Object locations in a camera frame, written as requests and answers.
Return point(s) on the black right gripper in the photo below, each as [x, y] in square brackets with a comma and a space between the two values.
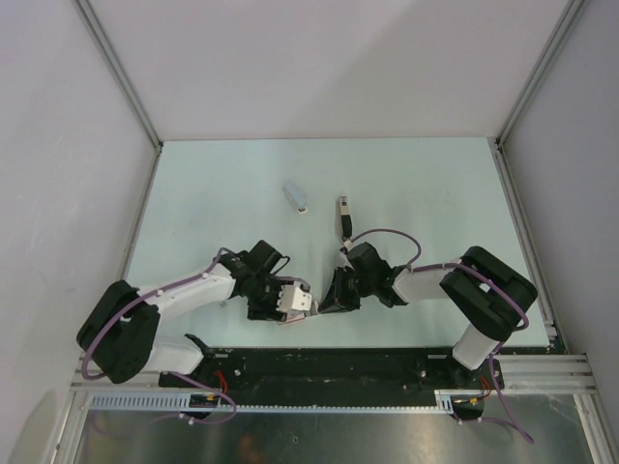
[337, 300]

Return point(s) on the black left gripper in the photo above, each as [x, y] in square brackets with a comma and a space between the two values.
[269, 311]

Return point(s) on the red white staple box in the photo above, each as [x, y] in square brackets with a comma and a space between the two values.
[296, 316]

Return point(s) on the light blue staple box sleeve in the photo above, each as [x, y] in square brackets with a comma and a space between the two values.
[296, 197]

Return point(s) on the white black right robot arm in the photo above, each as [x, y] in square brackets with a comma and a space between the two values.
[491, 295]

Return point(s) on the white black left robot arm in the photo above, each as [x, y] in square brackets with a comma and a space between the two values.
[123, 336]

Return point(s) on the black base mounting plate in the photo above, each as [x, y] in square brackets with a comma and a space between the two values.
[338, 376]

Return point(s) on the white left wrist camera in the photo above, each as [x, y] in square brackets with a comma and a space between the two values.
[294, 298]

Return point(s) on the grey slotted cable duct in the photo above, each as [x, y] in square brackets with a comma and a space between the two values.
[199, 402]

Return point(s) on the aluminium frame rail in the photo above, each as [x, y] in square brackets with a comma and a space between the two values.
[522, 374]

